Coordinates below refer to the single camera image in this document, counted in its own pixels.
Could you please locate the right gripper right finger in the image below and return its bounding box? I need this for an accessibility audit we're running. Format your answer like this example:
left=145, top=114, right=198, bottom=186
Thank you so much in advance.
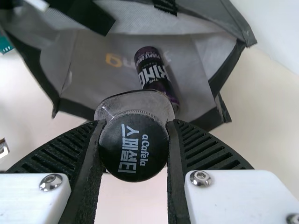
left=167, top=119, right=299, bottom=224

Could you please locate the dark grey bag with straps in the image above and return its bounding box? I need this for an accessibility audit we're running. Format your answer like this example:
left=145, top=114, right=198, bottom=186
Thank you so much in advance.
left=0, top=0, right=259, bottom=131

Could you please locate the dark coffee bottle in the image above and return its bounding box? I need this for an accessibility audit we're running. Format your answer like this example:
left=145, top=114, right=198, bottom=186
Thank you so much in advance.
left=93, top=90, right=178, bottom=182

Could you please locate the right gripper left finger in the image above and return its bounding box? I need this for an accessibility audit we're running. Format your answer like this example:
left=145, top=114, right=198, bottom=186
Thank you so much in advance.
left=0, top=119, right=107, bottom=224

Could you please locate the purple can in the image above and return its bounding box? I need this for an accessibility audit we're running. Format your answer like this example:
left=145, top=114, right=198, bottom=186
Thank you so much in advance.
left=134, top=46, right=182, bottom=112

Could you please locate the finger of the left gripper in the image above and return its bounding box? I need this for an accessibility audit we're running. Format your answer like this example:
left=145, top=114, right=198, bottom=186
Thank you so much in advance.
left=34, top=0, right=51, bottom=12

